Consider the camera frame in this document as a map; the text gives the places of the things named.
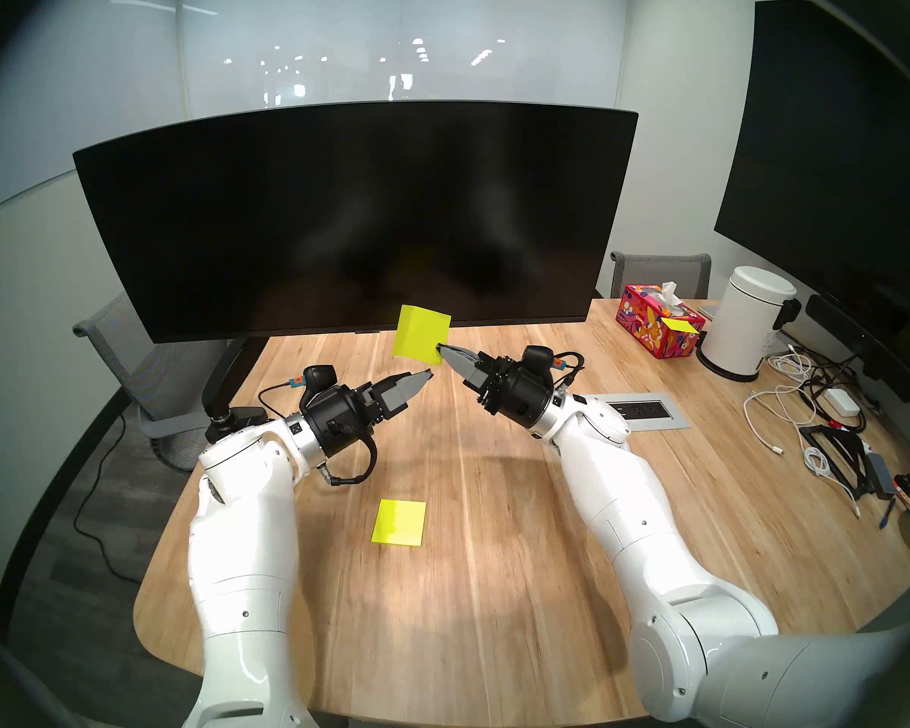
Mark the orange marker pen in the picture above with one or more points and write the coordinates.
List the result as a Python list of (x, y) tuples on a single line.
[(908, 493)]

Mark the red floral tissue box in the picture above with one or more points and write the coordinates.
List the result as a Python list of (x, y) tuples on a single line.
[(648, 326)]

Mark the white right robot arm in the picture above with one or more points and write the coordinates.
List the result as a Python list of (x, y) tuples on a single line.
[(629, 506)]

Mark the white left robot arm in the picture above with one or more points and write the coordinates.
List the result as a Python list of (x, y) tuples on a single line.
[(243, 552)]

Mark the grey table power socket panel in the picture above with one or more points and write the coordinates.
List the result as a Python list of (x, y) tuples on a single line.
[(652, 409)]

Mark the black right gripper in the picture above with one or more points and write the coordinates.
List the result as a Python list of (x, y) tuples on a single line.
[(519, 393)]

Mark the single yellow sticky note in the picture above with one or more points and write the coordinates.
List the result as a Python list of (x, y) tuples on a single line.
[(421, 332)]

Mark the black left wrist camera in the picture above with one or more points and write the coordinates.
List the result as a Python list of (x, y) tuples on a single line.
[(320, 378)]

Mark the yellow sticky note pad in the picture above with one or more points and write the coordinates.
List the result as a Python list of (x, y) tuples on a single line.
[(400, 522)]

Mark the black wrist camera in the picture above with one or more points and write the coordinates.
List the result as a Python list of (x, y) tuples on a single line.
[(320, 378), (538, 359)]

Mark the curved black computer monitor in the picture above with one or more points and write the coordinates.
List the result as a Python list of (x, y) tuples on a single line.
[(349, 218)]

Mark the black triangular folding stand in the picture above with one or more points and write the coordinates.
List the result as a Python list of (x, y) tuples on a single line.
[(830, 434)]

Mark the grey adapter dongle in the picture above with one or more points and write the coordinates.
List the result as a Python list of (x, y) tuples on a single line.
[(882, 475)]

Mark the blue pen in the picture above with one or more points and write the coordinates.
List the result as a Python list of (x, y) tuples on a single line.
[(888, 514)]

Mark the frosted glass wall board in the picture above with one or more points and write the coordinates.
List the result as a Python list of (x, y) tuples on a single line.
[(364, 36)]

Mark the white cylindrical pedal bin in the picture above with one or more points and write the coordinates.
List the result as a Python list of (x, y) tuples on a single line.
[(743, 328)]

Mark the grey mesh office chair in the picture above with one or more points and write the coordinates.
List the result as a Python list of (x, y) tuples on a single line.
[(152, 378), (663, 273)]

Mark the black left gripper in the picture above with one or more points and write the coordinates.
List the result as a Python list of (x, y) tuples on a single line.
[(341, 423)]

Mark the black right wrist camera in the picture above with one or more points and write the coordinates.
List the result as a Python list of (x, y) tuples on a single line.
[(538, 359)]

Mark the large black wall television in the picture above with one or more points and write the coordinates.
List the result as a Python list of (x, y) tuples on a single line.
[(842, 165)]

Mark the yellow note on tissue box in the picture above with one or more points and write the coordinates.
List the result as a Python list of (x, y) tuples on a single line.
[(679, 324)]

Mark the black video sound bar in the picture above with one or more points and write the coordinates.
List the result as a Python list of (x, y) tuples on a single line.
[(857, 343)]

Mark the white power adapter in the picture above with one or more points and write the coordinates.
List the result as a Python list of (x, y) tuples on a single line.
[(843, 402)]

